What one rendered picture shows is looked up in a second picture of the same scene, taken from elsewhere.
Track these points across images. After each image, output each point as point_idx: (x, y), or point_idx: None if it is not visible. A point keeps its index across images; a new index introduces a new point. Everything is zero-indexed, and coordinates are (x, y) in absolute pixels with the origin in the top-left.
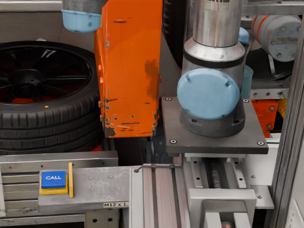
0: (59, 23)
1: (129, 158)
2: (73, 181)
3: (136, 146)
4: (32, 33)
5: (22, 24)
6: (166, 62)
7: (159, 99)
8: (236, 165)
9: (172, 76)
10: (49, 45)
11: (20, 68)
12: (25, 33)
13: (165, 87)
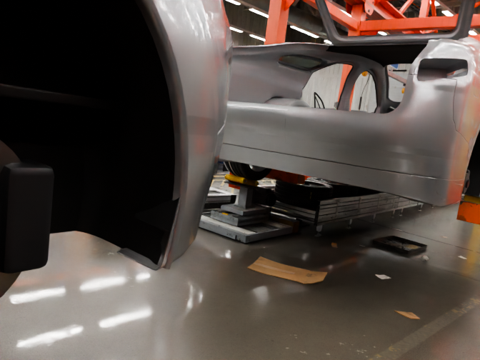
0: (466, 276)
1: (275, 215)
2: None
3: (279, 217)
4: (450, 266)
5: (471, 271)
6: (363, 266)
7: (270, 188)
8: None
9: (343, 259)
10: (320, 186)
11: (311, 185)
12: (451, 266)
13: (332, 253)
